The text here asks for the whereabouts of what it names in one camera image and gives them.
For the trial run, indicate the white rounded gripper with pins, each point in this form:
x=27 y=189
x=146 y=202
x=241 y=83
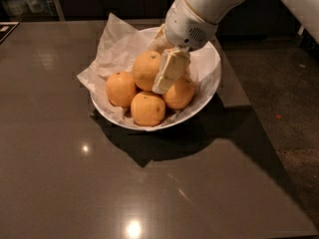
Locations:
x=184 y=27

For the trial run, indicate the orange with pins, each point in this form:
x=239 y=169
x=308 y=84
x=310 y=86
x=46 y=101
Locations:
x=180 y=94
x=121 y=89
x=145 y=69
x=147 y=109

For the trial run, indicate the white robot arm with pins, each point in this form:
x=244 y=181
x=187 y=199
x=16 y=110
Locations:
x=213 y=11

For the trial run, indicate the white ceramic bowl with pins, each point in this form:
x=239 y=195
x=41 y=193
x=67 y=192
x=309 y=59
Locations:
x=205 y=71

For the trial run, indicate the white crumpled paper liner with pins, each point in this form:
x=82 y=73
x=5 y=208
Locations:
x=119 y=46

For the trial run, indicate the clear containers on shelf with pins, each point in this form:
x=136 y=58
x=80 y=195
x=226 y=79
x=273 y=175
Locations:
x=19 y=8

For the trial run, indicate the black device at table corner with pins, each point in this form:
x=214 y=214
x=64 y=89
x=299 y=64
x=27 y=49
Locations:
x=6 y=28

